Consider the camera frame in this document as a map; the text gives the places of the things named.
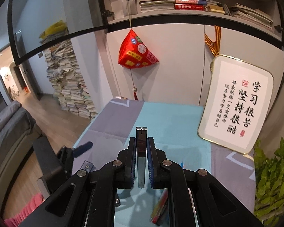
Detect grey sofa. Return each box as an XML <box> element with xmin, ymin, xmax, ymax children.
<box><xmin>0</xmin><ymin>101</ymin><xmax>43</xmax><ymax>214</ymax></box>

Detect framed calligraphy sign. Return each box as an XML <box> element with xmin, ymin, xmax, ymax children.
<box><xmin>197</xmin><ymin>55</ymin><xmax>274</xmax><ymax>154</ymax></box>

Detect green potted plant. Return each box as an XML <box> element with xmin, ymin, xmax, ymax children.
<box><xmin>253</xmin><ymin>138</ymin><xmax>284</xmax><ymax>226</ymax></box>

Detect striped medal ribbon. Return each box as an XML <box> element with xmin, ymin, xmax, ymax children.
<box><xmin>204</xmin><ymin>26</ymin><xmax>222</xmax><ymax>57</ymax></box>

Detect pink cloth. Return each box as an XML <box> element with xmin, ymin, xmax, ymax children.
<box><xmin>4</xmin><ymin>193</ymin><xmax>44</xmax><ymax>227</ymax></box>

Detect red triangular hanging ornament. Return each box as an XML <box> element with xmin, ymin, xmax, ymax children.
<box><xmin>118</xmin><ymin>29</ymin><xmax>159</xmax><ymax>69</ymax></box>

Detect tall stack of books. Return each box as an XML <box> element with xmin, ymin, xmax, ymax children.
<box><xmin>43</xmin><ymin>39</ymin><xmax>97</xmax><ymax>119</ymax></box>

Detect blue grey tablecloth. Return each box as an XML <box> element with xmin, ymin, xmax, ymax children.
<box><xmin>74</xmin><ymin>99</ymin><xmax>255</xmax><ymax>226</ymax></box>

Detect silver utility knife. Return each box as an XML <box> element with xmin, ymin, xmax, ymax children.
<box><xmin>136</xmin><ymin>127</ymin><xmax>147</xmax><ymax>189</ymax></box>

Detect red pens on table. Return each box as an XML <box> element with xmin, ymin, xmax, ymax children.
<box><xmin>151</xmin><ymin>189</ymin><xmax>168</xmax><ymax>226</ymax></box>

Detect white wall cabinet shelf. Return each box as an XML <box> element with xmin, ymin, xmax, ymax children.
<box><xmin>104</xmin><ymin>0</ymin><xmax>284</xmax><ymax>41</ymax></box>

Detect books on shelf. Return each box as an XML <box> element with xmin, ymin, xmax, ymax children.
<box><xmin>135</xmin><ymin>0</ymin><xmax>273</xmax><ymax>30</ymax></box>

